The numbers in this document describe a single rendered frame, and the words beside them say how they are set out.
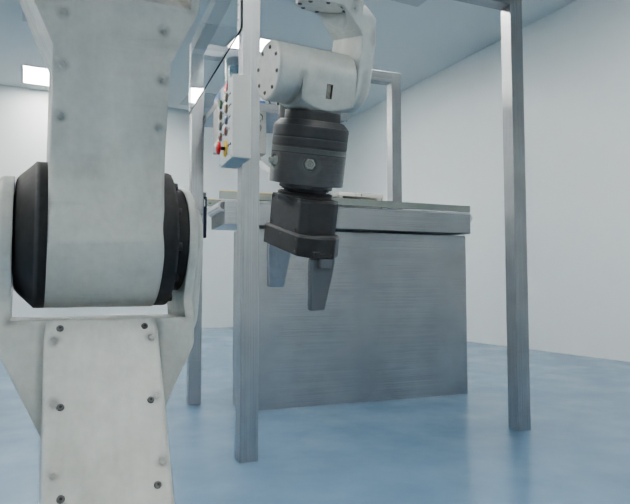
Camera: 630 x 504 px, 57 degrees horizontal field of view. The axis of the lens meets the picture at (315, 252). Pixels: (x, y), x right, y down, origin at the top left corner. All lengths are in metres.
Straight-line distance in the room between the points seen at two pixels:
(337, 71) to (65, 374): 0.42
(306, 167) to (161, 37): 0.20
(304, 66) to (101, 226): 0.27
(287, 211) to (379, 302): 2.23
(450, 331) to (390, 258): 0.51
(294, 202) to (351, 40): 0.20
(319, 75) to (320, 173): 0.11
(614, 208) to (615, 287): 0.60
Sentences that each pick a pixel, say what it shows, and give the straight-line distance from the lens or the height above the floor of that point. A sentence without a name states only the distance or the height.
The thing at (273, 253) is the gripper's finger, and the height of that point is 0.60.
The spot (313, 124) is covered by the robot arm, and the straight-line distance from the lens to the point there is 0.65.
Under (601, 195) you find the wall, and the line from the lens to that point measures 5.06.
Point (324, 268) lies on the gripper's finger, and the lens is 0.65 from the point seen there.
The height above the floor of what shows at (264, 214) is 0.88.
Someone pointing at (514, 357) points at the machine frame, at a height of 0.28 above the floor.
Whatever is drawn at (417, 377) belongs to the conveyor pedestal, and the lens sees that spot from 3.03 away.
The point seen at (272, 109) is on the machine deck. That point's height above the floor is 1.35.
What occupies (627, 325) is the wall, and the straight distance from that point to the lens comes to 4.91.
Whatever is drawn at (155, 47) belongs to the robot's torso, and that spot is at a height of 0.78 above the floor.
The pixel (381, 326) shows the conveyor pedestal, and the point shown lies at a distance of 2.90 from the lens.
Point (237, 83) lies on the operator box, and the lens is 1.87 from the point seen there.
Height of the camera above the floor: 0.56
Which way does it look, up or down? 3 degrees up
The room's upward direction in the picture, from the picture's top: straight up
